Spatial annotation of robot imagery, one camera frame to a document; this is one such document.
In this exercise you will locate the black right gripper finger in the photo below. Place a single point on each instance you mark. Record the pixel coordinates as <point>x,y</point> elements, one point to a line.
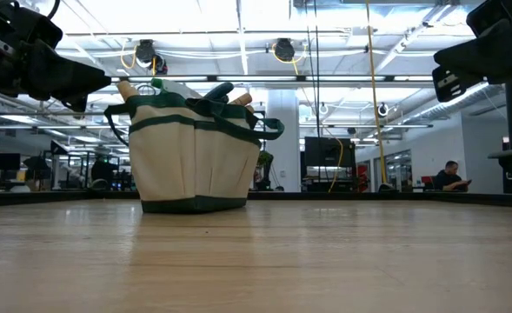
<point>486,52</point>
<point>449,84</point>

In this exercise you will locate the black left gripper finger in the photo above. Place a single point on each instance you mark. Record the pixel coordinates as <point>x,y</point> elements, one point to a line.
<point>77,105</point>
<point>64,78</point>

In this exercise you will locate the green plastic spray bottle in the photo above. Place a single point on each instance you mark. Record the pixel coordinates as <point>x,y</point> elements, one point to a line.
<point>173,87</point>

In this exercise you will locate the cream canvas bag green trim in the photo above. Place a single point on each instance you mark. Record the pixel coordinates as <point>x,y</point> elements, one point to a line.
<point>173,165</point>

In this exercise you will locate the small black ceiling reel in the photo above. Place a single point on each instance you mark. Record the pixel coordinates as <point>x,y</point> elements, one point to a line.
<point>383,103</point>

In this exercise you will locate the person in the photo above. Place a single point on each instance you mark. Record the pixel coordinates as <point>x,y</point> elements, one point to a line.
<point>447,178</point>
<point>103,171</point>

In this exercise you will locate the black computer monitor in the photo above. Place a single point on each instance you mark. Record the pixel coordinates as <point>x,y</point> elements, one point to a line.
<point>4,161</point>

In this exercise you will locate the red chair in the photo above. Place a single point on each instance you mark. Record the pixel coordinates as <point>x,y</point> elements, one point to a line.
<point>426,180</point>

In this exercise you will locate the white building column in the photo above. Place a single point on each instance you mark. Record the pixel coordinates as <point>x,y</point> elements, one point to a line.
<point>287,152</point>

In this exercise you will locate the tall green indoor plant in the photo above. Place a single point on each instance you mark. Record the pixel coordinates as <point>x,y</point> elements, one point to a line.
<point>264,163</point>

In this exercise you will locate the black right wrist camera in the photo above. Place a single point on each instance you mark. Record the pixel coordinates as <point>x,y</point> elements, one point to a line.
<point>503,15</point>

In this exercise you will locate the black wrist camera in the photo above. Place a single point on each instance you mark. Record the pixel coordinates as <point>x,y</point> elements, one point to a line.
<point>34,30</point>
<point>503,15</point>

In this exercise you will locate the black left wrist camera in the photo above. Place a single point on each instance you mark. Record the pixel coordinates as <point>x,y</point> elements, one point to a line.
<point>34,30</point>

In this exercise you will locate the suspended linear light rail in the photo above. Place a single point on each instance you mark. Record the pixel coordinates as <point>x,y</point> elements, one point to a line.
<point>325,78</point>

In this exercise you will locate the black aluminium table frame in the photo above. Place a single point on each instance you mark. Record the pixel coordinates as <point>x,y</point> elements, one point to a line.
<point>368,196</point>

